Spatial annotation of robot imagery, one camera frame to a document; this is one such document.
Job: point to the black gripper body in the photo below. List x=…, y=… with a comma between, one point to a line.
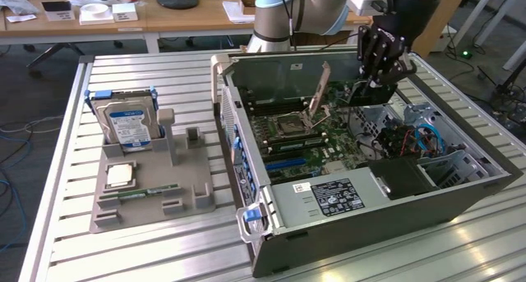
x=410, y=20

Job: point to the graphics card with black fan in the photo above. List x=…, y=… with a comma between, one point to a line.
x=370, y=95

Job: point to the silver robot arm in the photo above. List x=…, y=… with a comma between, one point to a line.
x=279, y=23

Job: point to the device with green light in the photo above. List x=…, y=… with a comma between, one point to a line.
x=466, y=53

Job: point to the metal disk bay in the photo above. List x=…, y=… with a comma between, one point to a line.
x=451, y=171
x=378, y=122

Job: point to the metal socket cover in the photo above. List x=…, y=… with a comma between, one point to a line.
x=329, y=111

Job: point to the CPU socket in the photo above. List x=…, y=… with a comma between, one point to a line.
x=291, y=125

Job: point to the green RAM stick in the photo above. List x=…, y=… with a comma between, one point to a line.
x=298, y=144
x=139, y=192

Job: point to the white paper stack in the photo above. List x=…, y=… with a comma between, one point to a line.
x=238, y=14

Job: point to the green motherboard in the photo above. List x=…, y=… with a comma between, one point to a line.
x=325, y=159

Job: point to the blue expansion slot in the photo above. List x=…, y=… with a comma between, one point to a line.
x=286, y=165

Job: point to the grey power supply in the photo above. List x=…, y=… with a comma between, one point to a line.
x=295, y=208

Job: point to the black open PC case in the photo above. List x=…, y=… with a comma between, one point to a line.
x=370, y=239

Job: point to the blue case latch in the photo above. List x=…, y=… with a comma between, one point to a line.
x=251, y=215

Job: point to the small white box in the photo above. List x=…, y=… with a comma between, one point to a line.
x=124, y=12

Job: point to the hard disk with blue label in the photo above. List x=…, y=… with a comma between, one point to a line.
x=123, y=125

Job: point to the flat white box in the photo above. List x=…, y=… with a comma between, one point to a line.
x=96, y=21

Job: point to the white tape roll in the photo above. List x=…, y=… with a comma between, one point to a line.
x=94, y=9

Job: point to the silver CPU chip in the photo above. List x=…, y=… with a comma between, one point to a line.
x=120, y=174

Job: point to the grey parts rack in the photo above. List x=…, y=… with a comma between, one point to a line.
x=143, y=215

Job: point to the white box with black top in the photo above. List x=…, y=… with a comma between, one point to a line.
x=59, y=11

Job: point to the black chair base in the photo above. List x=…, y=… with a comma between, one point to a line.
x=54, y=51

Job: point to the white card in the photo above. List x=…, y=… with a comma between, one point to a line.
x=20, y=18

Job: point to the clear plastic bag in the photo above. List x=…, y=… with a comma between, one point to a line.
x=12, y=0

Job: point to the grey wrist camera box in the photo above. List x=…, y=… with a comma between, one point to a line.
x=363, y=2

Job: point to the white table frame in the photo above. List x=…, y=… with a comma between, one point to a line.
x=499, y=8

